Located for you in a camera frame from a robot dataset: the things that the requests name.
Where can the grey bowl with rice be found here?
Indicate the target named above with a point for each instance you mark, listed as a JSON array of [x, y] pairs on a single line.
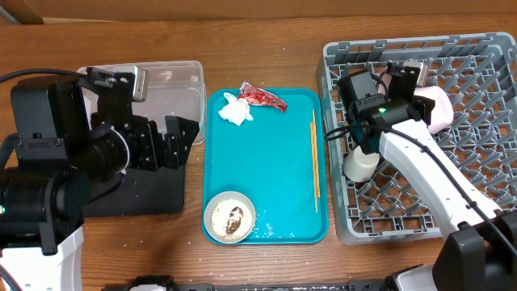
[[229, 217]]

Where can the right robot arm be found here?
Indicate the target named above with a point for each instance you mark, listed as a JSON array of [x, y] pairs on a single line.
[[479, 252]]

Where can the white cup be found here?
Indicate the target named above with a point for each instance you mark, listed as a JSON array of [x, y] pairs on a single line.
[[360, 167]]

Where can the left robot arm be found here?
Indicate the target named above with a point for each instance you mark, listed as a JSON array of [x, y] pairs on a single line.
[[72, 133]]

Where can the clear plastic container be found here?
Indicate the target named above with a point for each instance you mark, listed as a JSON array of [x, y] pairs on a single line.
[[175, 88]]

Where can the crumpled white napkin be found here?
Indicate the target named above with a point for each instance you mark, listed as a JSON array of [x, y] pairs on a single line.
[[236, 111]]

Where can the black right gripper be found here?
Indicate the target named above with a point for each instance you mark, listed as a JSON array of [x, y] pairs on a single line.
[[424, 106]]

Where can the pink bowl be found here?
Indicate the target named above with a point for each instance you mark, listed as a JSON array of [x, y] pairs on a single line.
[[442, 113]]

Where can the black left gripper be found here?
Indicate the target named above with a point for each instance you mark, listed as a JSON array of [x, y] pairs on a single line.
[[174, 150]]

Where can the red crumpled wrapper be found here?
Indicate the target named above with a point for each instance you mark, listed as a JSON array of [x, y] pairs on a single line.
[[259, 97]]

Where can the grey dish rack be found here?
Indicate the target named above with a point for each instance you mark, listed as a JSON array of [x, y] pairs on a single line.
[[478, 73]]

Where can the black plastic tray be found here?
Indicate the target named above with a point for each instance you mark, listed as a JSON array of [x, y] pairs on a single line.
[[138, 192]]

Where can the black bar at bottom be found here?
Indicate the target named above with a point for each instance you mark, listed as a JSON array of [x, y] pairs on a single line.
[[167, 283]]

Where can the wooden chopstick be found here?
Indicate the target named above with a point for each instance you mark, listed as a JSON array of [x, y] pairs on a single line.
[[313, 182], [315, 135]]

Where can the teal plastic tray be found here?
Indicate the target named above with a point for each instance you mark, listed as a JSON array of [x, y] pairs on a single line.
[[269, 160]]

